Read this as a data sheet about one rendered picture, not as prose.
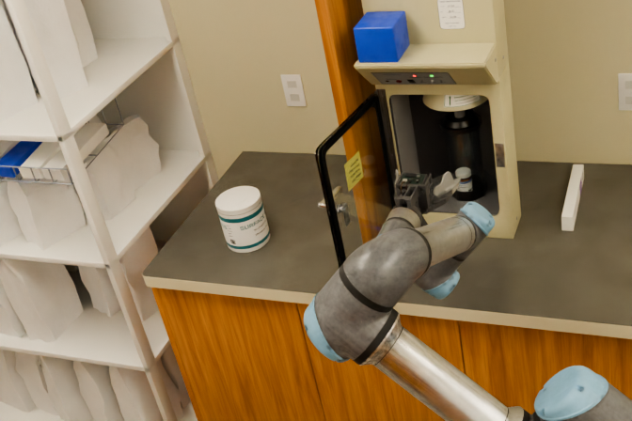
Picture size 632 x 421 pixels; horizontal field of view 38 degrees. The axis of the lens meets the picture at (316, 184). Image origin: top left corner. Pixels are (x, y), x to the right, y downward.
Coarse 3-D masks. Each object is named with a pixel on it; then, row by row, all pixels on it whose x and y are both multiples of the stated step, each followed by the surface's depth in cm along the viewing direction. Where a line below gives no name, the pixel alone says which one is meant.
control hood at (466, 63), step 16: (416, 48) 218; (432, 48) 217; (448, 48) 215; (464, 48) 213; (480, 48) 212; (496, 48) 213; (368, 64) 216; (384, 64) 214; (400, 64) 213; (416, 64) 211; (432, 64) 210; (448, 64) 208; (464, 64) 207; (480, 64) 205; (496, 64) 214; (368, 80) 225; (464, 80) 216; (480, 80) 214; (496, 80) 215
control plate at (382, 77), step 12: (372, 72) 219; (384, 72) 218; (396, 72) 217; (408, 72) 215; (420, 72) 214; (432, 72) 213; (444, 72) 212; (384, 84) 226; (396, 84) 225; (408, 84) 224; (420, 84) 223; (432, 84) 221; (444, 84) 220
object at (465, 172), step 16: (448, 128) 238; (464, 128) 236; (448, 144) 241; (464, 144) 238; (480, 144) 242; (448, 160) 246; (464, 160) 241; (480, 160) 243; (464, 176) 244; (480, 176) 245
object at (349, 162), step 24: (360, 120) 225; (336, 144) 216; (360, 144) 226; (336, 168) 218; (360, 168) 228; (384, 168) 239; (336, 192) 219; (360, 192) 230; (384, 192) 241; (360, 216) 231; (384, 216) 243; (360, 240) 233
